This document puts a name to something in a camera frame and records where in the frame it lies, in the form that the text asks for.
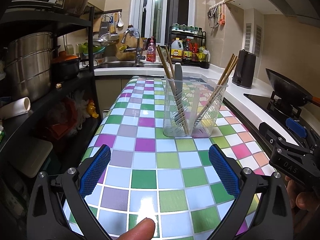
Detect clear plastic utensil basket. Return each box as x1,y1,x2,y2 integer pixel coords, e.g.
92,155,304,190
163,75,227,138

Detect white handled fork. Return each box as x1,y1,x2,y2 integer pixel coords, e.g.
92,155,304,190
175,62,183,126

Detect hanging kitchen tools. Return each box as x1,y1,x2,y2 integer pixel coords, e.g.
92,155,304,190
207,0,225,29

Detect person right hand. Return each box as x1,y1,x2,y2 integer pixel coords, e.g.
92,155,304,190
285,176,319,212

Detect person left hand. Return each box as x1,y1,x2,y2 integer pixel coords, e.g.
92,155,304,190
118,218,156,240

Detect black gas stove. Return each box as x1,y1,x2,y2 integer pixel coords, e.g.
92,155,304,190
244,92,319,150

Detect black electric kettle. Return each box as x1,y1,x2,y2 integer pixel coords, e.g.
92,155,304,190
232,49,256,89

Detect checkered table covering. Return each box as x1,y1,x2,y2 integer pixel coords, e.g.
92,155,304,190
85,76,274,239

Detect black metal shelf rack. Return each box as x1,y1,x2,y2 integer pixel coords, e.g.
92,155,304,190
1,7,103,151

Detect white paper roll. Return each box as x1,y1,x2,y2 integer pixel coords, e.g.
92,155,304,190
0,97,31,119

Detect black condiment rack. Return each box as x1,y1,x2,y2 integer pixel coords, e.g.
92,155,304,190
168,24,210,69

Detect yellow oil jug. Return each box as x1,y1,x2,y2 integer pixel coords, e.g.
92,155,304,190
170,37,184,61

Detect red dish soap bottle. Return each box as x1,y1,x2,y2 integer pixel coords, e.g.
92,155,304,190
146,36,156,62

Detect orange lidded black pot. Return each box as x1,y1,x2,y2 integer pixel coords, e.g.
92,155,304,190
50,50,80,84

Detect chrome sink faucet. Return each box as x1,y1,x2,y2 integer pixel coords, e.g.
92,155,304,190
121,25,145,63

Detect steel sink basin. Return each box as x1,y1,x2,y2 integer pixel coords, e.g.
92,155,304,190
97,61,163,68

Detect large steel stockpot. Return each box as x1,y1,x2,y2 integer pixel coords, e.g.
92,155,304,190
4,32,53,101

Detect wooden cutting board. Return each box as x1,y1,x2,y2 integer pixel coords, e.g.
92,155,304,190
116,25,144,63

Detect green bowls stack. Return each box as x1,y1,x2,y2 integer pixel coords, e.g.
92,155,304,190
77,42,105,58

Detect hanging white ladle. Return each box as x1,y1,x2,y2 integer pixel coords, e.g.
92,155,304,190
117,11,124,28

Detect hanging metal grater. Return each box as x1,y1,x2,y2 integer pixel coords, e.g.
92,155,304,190
98,14,110,38

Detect dark bowl on shelf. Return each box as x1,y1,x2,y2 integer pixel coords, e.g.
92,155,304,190
63,0,88,17

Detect black wok with handle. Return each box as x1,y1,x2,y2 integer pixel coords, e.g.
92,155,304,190
266,68,319,107

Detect window frame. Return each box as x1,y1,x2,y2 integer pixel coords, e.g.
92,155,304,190
129,0,198,45

